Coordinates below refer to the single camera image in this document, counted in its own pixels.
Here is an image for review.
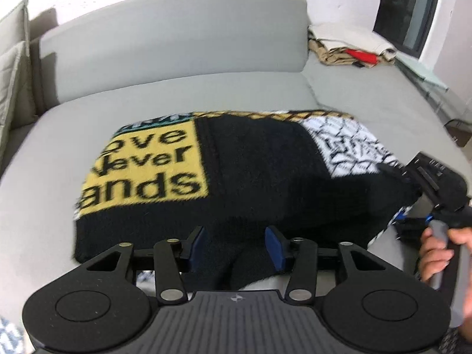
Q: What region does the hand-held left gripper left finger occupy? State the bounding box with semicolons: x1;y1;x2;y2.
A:
83;225;207;305

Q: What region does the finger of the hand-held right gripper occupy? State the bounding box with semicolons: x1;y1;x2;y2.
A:
376;164;411;189

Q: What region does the beige quilted cushion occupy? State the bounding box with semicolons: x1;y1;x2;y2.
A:
0;0;30;58
0;41;29;165

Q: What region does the patterned cloth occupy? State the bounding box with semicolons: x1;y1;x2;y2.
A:
0;317;29;354
440;338;466;354

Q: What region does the grey sofa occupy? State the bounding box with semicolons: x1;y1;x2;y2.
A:
0;0;472;340

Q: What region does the tan cloth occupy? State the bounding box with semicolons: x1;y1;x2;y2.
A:
308;29;369;68

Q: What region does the glass side table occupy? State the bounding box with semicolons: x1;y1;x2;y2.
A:
394;53;472;150

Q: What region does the person's right hand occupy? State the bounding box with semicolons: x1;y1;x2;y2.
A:
418;228;472;281

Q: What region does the black patchwork knit sweater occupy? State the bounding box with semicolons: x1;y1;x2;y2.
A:
72;110;419;292

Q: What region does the dark window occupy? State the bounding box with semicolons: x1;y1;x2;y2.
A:
372;0;443;59

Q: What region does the white cloth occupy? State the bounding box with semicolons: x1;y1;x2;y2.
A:
308;23;397;63

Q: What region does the red cloth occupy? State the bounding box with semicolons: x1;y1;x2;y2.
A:
345;48;380;66

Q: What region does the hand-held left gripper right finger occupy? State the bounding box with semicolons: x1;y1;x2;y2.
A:
265;225;389;303

